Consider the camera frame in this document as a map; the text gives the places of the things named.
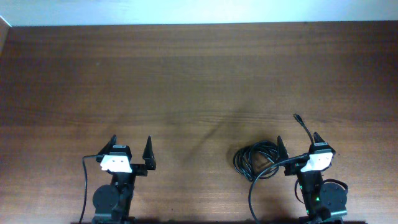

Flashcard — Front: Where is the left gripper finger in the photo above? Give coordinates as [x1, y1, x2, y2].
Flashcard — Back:
[97, 134, 117, 156]
[142, 136, 156, 170]

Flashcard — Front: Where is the black usb cable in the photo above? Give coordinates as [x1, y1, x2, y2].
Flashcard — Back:
[293, 113, 315, 146]
[233, 140, 280, 182]

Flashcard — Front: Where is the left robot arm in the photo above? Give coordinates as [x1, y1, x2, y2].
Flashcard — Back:
[91, 135, 156, 224]

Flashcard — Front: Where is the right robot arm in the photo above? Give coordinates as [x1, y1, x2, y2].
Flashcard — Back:
[277, 133, 348, 223]

